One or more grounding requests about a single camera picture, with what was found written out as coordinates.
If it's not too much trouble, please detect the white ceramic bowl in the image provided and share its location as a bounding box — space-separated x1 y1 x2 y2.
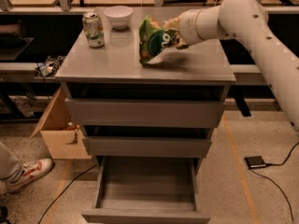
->
104 6 134 29

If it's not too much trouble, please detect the grey middle drawer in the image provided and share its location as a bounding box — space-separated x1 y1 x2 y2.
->
82 136 210 158

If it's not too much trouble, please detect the black floor cable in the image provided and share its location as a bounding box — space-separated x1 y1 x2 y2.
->
37 164 97 224

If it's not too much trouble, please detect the white red sneaker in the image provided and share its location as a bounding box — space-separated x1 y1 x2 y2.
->
6 158 54 194

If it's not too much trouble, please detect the black pedal cable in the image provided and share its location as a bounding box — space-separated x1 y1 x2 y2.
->
249 141 299 224

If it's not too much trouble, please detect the grey top drawer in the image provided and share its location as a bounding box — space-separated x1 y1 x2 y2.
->
65 98 223 128

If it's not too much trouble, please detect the long grey bench shelf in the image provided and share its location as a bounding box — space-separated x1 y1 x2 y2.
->
0 62 272 87

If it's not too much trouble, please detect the grey trouser leg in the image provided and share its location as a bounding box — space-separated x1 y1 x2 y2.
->
0 142 23 183

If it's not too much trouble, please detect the grey drawer cabinet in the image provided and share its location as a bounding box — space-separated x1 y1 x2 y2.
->
54 6 236 224

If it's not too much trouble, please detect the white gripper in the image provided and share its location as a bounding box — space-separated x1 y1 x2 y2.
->
163 9 203 49

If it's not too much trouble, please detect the black foot pedal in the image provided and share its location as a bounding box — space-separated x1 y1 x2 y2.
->
245 156 266 169

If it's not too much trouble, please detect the green rice chip bag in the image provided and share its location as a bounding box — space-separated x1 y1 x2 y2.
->
139 15 181 66

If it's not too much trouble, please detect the grey open bottom drawer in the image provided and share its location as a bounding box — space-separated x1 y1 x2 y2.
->
82 157 210 224

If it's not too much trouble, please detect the cardboard box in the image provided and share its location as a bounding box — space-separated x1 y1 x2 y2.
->
31 88 91 160

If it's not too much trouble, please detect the green white soda can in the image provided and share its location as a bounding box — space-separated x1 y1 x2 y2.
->
82 12 105 48

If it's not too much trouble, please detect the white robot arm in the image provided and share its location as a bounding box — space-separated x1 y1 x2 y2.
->
170 0 299 131

